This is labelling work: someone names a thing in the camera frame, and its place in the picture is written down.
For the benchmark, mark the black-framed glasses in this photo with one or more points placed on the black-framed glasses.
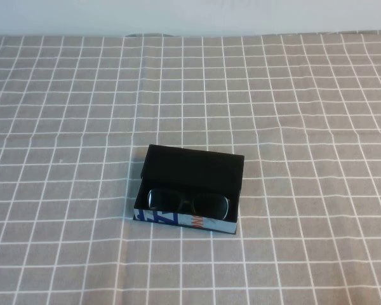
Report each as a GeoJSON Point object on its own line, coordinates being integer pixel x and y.
{"type": "Point", "coordinates": [209, 206]}

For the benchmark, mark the grey white-checked tablecloth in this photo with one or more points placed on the grey white-checked tablecloth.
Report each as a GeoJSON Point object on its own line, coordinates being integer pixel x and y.
{"type": "Point", "coordinates": [82, 127]}

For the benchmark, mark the black printed glasses case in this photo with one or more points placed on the black printed glasses case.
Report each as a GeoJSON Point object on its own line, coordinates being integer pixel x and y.
{"type": "Point", "coordinates": [190, 165]}

